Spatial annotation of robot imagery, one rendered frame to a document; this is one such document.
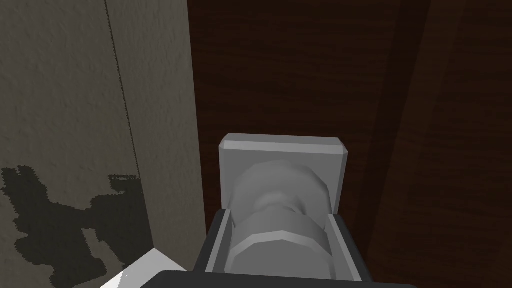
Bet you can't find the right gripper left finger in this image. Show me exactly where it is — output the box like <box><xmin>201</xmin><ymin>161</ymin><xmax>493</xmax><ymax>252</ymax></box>
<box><xmin>193</xmin><ymin>208</ymin><xmax>235</xmax><ymax>275</ymax></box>

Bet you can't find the grey door knob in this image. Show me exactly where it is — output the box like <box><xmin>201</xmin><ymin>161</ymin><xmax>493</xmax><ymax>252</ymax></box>
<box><xmin>218</xmin><ymin>133</ymin><xmax>349</xmax><ymax>281</ymax></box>

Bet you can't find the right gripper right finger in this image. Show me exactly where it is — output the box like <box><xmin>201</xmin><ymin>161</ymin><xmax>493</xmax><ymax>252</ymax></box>
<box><xmin>327</xmin><ymin>213</ymin><xmax>374</xmax><ymax>282</ymax></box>

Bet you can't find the dark brown wooden door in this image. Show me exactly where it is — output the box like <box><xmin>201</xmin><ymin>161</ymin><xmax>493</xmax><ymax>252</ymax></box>
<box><xmin>187</xmin><ymin>0</ymin><xmax>512</xmax><ymax>288</ymax></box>

